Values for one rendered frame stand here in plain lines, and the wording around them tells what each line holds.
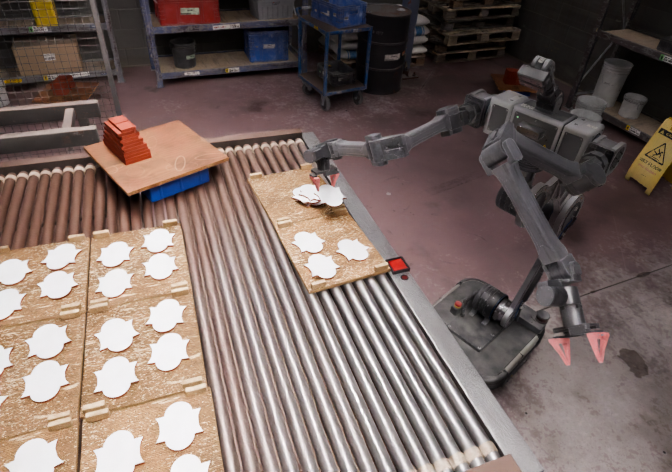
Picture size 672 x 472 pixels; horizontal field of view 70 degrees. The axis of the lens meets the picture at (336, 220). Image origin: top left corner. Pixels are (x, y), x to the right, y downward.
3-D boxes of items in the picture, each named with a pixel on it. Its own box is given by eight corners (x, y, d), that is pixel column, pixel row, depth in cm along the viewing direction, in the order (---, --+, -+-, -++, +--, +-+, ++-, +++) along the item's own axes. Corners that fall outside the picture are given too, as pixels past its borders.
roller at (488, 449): (301, 144, 279) (302, 136, 276) (500, 464, 137) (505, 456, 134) (293, 145, 278) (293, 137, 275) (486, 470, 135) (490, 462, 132)
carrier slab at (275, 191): (312, 168, 250) (312, 166, 249) (347, 212, 221) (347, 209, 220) (247, 181, 237) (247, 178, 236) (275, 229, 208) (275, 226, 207)
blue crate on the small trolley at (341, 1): (337, 12, 523) (338, -9, 510) (367, 24, 493) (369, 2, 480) (309, 16, 503) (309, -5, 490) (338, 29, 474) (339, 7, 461)
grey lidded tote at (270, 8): (284, 10, 599) (283, -11, 584) (296, 18, 575) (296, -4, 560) (246, 13, 578) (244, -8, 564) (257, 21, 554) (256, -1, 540)
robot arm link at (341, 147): (392, 162, 166) (385, 132, 163) (378, 167, 164) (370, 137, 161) (342, 157, 205) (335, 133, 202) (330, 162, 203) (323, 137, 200)
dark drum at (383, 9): (387, 74, 619) (396, 1, 566) (410, 92, 577) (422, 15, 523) (345, 79, 599) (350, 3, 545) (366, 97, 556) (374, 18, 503)
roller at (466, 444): (293, 145, 278) (293, 137, 275) (486, 470, 135) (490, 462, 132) (285, 146, 276) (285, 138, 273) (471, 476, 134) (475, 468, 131)
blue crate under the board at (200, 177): (180, 156, 252) (178, 139, 246) (211, 181, 235) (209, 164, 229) (122, 175, 235) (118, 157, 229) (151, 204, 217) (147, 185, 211)
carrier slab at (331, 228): (347, 213, 220) (347, 210, 219) (390, 271, 191) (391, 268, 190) (274, 230, 208) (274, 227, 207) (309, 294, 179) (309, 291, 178)
